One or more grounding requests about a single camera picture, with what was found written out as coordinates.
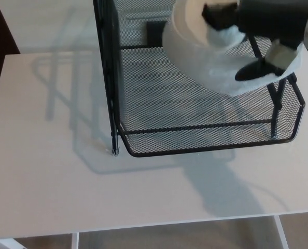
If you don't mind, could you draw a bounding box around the black mesh file tray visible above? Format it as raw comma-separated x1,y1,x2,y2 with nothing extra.
92,0,306,158

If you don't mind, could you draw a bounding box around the white desk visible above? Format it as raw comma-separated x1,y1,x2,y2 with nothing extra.
0,37,308,249

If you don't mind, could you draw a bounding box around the white cabinet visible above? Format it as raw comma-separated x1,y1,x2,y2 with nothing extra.
0,0,175,57

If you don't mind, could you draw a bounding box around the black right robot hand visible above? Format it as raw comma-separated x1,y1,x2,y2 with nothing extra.
201,0,308,81

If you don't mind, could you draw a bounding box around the white toilet paper roll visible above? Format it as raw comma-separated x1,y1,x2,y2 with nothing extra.
161,0,304,99

